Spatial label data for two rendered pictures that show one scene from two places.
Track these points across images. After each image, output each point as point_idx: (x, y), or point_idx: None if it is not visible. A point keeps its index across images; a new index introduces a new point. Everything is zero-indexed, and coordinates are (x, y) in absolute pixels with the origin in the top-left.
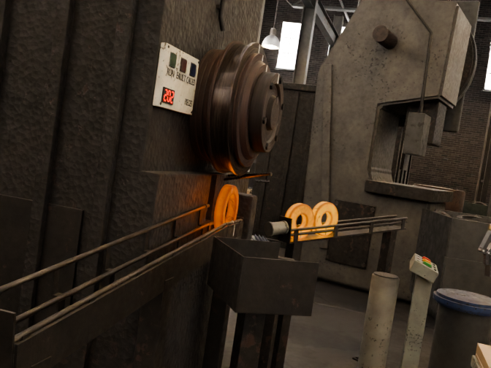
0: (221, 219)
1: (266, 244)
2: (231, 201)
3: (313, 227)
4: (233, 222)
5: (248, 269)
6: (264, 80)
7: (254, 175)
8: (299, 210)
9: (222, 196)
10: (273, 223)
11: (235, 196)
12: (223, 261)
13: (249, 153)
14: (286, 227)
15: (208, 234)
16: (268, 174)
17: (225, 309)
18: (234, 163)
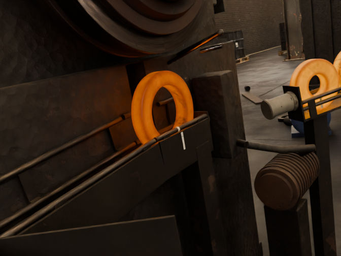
0: (145, 134)
1: (135, 230)
2: (175, 95)
3: (338, 88)
4: (178, 128)
5: None
6: None
7: (199, 43)
8: (310, 70)
9: (137, 95)
10: (271, 101)
11: (175, 85)
12: None
13: (153, 8)
14: (294, 100)
15: (89, 183)
16: (216, 33)
17: (212, 249)
18: (131, 34)
